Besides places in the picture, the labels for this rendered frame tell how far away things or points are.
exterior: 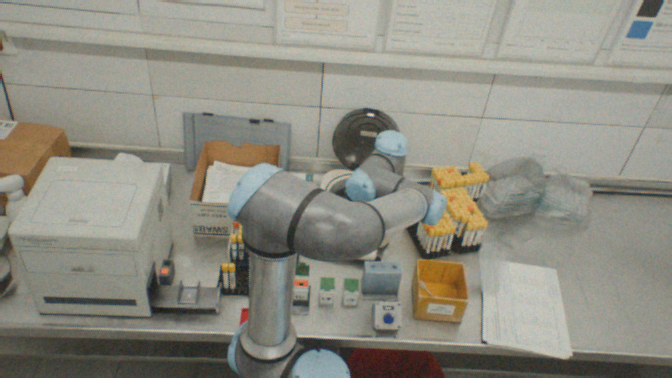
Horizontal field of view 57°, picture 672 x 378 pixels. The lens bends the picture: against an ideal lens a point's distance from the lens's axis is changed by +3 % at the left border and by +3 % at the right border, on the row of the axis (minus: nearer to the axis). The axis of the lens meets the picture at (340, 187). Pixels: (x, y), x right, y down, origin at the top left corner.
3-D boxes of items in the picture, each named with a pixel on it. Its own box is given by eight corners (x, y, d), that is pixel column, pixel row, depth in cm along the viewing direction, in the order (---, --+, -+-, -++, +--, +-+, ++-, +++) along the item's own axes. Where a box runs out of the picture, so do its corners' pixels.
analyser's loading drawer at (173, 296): (137, 309, 158) (135, 296, 155) (144, 289, 163) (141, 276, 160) (218, 312, 160) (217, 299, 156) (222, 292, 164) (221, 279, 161)
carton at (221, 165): (190, 237, 181) (186, 200, 171) (206, 175, 203) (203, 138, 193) (274, 241, 183) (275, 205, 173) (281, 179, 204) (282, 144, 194)
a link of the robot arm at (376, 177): (386, 194, 130) (410, 166, 137) (342, 174, 134) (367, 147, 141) (383, 219, 135) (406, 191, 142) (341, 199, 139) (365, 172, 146)
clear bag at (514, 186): (487, 224, 196) (502, 181, 184) (460, 189, 208) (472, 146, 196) (554, 209, 204) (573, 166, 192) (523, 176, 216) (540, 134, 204)
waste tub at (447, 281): (412, 319, 165) (418, 296, 159) (410, 281, 175) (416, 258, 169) (461, 324, 166) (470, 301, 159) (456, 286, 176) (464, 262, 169)
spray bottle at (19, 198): (6, 256, 171) (-22, 190, 155) (19, 232, 177) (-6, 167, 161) (38, 257, 171) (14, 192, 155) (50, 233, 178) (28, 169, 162)
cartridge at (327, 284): (318, 305, 166) (319, 290, 162) (318, 292, 170) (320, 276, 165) (333, 306, 166) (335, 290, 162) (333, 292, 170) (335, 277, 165)
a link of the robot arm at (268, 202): (278, 415, 126) (295, 213, 93) (222, 378, 132) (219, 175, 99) (311, 374, 135) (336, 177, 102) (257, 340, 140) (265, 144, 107)
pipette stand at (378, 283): (362, 300, 169) (366, 276, 162) (360, 280, 174) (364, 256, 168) (397, 300, 170) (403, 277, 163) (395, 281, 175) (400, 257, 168)
